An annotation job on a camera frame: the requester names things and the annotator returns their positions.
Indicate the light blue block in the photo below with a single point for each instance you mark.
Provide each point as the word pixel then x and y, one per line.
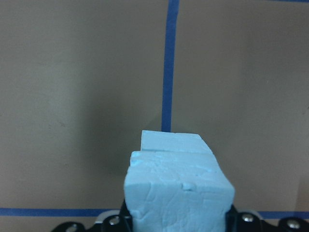
pixel 177 192
pixel 173 142

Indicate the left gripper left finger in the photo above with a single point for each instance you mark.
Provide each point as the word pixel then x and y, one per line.
pixel 116 220

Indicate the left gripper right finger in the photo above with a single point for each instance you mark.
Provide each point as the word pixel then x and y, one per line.
pixel 236 221

